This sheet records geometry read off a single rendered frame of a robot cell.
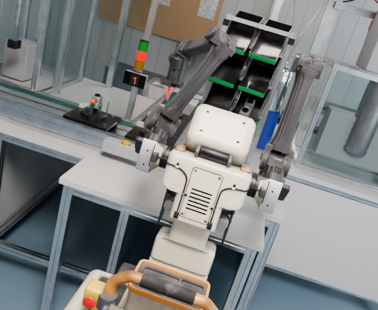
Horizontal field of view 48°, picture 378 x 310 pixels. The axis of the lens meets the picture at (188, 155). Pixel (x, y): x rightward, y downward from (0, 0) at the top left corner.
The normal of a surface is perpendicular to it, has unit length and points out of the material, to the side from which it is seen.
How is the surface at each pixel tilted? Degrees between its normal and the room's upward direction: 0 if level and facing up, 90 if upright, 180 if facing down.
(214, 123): 48
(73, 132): 90
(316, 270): 90
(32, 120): 90
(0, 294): 0
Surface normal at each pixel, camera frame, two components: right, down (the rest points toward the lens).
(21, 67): -0.16, 0.31
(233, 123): 0.04, -0.38
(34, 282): 0.26, -0.90
